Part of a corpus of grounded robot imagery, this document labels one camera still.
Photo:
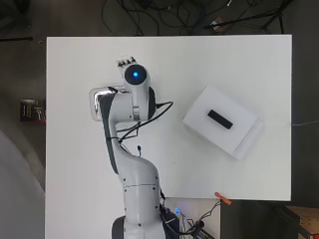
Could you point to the black tripod stand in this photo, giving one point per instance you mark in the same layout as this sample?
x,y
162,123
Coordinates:
x,y
252,16

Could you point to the orange clamp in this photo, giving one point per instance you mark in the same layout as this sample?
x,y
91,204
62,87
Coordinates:
x,y
222,198

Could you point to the steel toaster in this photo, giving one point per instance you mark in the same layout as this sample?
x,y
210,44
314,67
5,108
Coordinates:
x,y
95,103

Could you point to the small black camera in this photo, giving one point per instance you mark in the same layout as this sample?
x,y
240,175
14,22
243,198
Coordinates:
x,y
198,227

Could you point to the black block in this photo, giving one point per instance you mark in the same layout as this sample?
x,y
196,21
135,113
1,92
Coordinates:
x,y
220,119

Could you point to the white stand box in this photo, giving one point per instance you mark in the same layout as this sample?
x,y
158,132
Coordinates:
x,y
206,129
249,142

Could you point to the white seven-joint robot arm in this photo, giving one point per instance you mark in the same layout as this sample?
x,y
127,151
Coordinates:
x,y
139,186

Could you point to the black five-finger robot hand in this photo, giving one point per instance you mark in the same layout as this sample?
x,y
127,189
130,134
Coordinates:
x,y
125,62

